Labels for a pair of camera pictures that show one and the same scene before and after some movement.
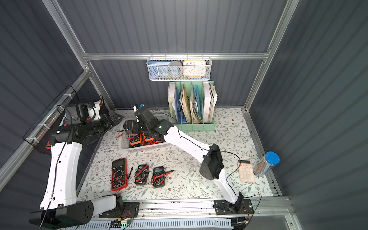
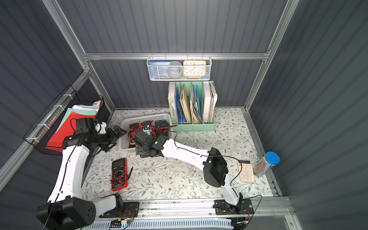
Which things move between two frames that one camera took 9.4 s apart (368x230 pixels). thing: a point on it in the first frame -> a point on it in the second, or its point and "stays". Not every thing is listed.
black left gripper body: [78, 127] -> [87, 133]
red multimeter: [119, 176] stays
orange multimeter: [135, 140] stays
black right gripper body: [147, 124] -> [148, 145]
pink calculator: [246, 170] stays
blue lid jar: [267, 162] stays
